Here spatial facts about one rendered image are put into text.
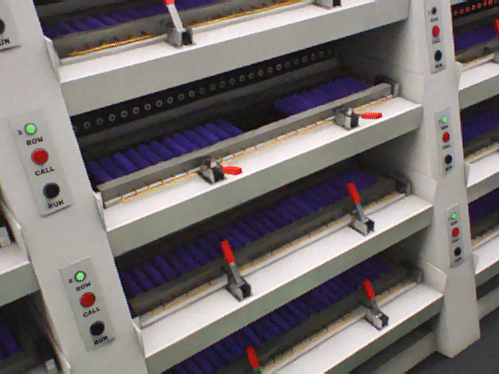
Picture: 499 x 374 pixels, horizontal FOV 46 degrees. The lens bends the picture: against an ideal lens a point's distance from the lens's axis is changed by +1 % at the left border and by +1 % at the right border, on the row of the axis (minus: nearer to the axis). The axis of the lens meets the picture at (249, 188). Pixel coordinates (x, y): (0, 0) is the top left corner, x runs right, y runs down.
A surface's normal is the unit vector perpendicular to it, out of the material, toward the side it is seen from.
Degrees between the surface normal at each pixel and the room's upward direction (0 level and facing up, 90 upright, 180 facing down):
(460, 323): 90
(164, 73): 107
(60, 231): 90
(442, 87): 90
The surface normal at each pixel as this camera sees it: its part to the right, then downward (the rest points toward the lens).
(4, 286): 0.58, 0.42
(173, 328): -0.04, -0.84
